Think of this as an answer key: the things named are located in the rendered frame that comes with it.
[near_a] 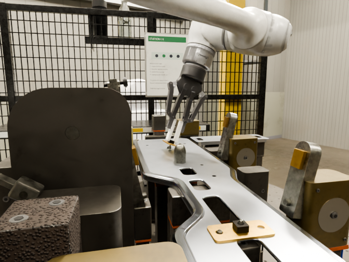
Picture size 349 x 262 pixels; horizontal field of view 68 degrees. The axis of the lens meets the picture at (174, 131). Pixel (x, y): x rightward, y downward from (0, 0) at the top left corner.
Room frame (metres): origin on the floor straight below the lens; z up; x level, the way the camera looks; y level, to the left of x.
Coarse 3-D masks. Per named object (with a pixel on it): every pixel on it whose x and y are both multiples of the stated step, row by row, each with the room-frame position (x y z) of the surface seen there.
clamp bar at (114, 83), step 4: (112, 80) 0.72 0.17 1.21; (116, 80) 0.72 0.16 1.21; (124, 80) 0.73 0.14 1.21; (104, 84) 0.73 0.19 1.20; (108, 84) 0.73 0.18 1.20; (112, 84) 0.72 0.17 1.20; (116, 84) 0.72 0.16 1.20; (120, 84) 0.74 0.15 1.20; (124, 84) 0.74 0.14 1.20; (116, 88) 0.72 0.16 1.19
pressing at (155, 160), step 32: (160, 160) 0.67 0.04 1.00; (192, 160) 0.67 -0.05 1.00; (192, 192) 0.45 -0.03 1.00; (224, 192) 0.45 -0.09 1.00; (192, 224) 0.33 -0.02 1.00; (288, 224) 0.34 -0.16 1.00; (192, 256) 0.26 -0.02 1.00; (224, 256) 0.27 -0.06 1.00; (288, 256) 0.27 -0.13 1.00; (320, 256) 0.27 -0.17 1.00
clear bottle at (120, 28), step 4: (124, 4) 1.37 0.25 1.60; (120, 8) 1.36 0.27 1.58; (124, 8) 1.36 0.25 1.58; (128, 8) 1.37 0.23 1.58; (120, 20) 1.35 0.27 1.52; (124, 20) 1.35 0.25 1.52; (120, 24) 1.35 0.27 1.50; (124, 24) 1.35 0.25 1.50; (120, 28) 1.35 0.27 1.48; (124, 28) 1.35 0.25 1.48; (120, 32) 1.35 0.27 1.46; (124, 32) 1.35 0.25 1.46; (128, 32) 1.36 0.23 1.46; (128, 36) 1.36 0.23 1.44
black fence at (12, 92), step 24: (0, 24) 1.17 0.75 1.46; (24, 24) 1.20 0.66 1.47; (48, 24) 1.22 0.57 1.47; (72, 24) 1.25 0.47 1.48; (96, 24) 1.27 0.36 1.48; (144, 24) 1.32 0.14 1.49; (120, 48) 1.29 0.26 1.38; (240, 72) 1.43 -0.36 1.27; (264, 72) 1.44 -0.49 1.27; (0, 96) 1.16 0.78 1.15; (144, 96) 1.30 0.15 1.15; (216, 96) 1.39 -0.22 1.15; (240, 96) 1.42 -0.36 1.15; (264, 96) 1.45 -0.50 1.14; (216, 120) 1.40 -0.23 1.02; (240, 120) 1.43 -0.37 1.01
